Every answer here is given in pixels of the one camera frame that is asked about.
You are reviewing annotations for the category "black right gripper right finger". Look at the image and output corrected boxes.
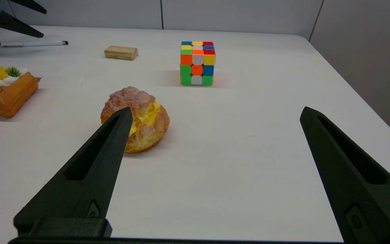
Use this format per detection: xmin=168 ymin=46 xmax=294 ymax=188
xmin=300 ymin=107 xmax=390 ymax=243

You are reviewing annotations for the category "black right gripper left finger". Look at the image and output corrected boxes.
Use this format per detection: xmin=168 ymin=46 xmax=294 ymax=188
xmin=13 ymin=107 xmax=134 ymax=235

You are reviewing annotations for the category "white stylus pen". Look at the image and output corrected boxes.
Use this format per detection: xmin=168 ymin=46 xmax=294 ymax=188
xmin=0 ymin=41 xmax=69 ymax=48

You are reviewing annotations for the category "toy fruit waffle slice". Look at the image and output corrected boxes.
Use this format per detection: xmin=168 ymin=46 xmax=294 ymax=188
xmin=0 ymin=61 xmax=42 ymax=119

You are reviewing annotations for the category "toy cream puff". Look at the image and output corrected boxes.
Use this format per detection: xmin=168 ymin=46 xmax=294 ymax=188
xmin=100 ymin=86 xmax=170 ymax=154

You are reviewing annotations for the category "small wooden block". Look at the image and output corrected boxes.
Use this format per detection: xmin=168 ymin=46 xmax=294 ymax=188
xmin=104 ymin=45 xmax=138 ymax=61

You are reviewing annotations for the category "colourful puzzle cube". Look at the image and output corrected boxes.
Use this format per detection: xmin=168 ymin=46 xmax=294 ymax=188
xmin=180 ymin=41 xmax=216 ymax=86

